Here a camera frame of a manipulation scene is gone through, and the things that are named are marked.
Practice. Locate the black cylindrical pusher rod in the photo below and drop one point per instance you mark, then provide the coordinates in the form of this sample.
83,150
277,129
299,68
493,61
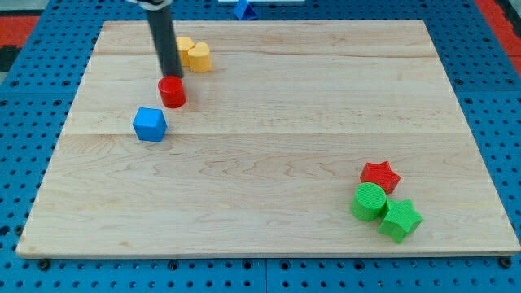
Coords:
161,25

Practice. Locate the yellow hexagon block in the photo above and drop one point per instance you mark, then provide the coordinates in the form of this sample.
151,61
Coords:
184,45

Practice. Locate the yellow heart block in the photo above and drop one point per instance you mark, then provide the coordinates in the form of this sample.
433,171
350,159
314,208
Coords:
200,58

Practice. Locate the red cylinder block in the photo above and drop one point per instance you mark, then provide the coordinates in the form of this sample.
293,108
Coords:
172,91

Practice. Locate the blue triangle block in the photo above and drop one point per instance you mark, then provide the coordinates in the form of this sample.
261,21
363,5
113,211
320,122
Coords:
244,11

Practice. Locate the blue cube block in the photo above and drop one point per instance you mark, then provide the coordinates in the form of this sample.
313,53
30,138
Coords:
149,124

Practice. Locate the wooden board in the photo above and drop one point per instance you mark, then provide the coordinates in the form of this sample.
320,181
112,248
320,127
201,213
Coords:
264,158

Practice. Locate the red star block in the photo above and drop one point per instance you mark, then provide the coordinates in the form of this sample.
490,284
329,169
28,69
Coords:
380,174

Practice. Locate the green cylinder block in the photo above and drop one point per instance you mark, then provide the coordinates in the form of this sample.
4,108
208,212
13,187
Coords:
368,201

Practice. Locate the green star block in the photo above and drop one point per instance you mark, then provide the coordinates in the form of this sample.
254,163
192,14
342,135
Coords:
399,219

